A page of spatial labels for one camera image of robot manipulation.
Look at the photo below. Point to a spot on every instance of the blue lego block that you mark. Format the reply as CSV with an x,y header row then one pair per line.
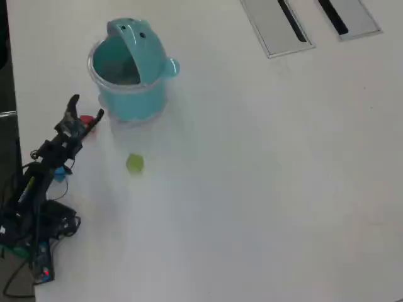
x,y
60,174

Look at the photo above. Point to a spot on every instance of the controller board with red LED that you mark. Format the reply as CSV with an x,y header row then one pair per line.
x,y
43,265

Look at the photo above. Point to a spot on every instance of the green table clamp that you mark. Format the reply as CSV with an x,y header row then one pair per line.
x,y
15,250

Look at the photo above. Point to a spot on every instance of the teal whale-shaped bin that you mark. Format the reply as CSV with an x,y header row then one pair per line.
x,y
132,100

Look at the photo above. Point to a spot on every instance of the green lego block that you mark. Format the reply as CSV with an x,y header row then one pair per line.
x,y
134,163

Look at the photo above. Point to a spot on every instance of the red lego block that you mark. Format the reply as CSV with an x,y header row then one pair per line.
x,y
85,119

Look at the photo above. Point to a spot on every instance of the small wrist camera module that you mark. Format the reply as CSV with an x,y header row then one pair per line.
x,y
70,126

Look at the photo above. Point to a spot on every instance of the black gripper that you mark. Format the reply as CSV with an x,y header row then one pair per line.
x,y
60,148

